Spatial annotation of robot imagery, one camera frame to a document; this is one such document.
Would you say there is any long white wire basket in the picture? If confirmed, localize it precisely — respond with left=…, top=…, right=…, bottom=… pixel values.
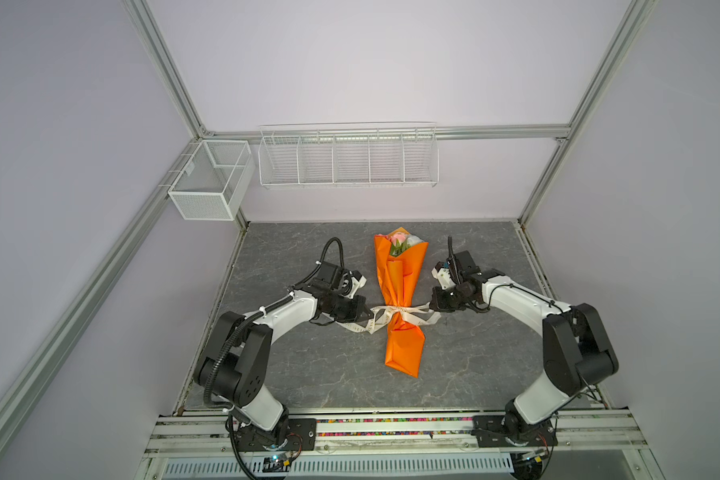
left=258, top=122, right=440, bottom=188

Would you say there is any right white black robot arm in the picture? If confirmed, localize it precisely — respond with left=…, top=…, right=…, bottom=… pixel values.
left=430, top=251, right=619, bottom=446

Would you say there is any aluminium mounting rail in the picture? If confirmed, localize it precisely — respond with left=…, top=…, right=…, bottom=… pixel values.
left=144, top=409, right=649, bottom=458

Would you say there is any orange yellow wrapping paper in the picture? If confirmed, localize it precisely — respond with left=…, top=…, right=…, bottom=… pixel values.
left=374, top=227, right=428, bottom=378

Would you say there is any small white mesh basket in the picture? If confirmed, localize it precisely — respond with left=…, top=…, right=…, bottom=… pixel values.
left=168, top=140, right=255, bottom=221

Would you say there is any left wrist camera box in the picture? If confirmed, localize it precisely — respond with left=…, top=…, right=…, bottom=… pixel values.
left=339, top=270, right=367, bottom=299

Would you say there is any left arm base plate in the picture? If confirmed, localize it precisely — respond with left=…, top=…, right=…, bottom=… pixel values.
left=232, top=418, right=317, bottom=452

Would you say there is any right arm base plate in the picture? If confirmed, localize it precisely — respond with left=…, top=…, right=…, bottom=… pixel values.
left=472, top=412, right=558, bottom=448

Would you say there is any white fake rose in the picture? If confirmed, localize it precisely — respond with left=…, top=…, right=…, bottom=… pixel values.
left=404, top=235, right=423, bottom=249

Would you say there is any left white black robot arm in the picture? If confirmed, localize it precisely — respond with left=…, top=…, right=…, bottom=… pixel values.
left=193, top=237, right=373, bottom=446

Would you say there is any white vent grille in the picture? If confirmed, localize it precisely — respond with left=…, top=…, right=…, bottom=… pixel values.
left=162, top=452, right=514, bottom=479

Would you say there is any cream printed ribbon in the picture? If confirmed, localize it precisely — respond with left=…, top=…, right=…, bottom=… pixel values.
left=340, top=304, right=441, bottom=334

